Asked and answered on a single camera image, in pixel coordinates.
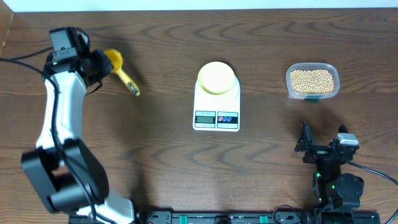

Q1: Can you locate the clear container of soybeans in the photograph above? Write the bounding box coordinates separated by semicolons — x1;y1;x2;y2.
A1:
286;63;340;100

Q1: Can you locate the yellow plastic scoop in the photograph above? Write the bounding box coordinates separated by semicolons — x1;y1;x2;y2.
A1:
104;49;141;96

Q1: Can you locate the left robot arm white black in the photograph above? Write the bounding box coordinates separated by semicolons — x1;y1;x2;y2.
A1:
21;27;136;223

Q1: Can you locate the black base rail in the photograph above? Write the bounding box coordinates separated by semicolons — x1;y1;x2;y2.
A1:
68;210;381;224

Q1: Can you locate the white digital kitchen scale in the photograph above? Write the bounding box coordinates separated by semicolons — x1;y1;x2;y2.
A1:
192;75;241;132

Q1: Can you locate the yellow plastic bowl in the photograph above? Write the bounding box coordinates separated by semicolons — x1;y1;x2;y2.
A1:
197;62;235;95

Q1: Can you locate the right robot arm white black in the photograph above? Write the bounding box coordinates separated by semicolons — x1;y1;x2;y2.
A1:
295;121;364;210

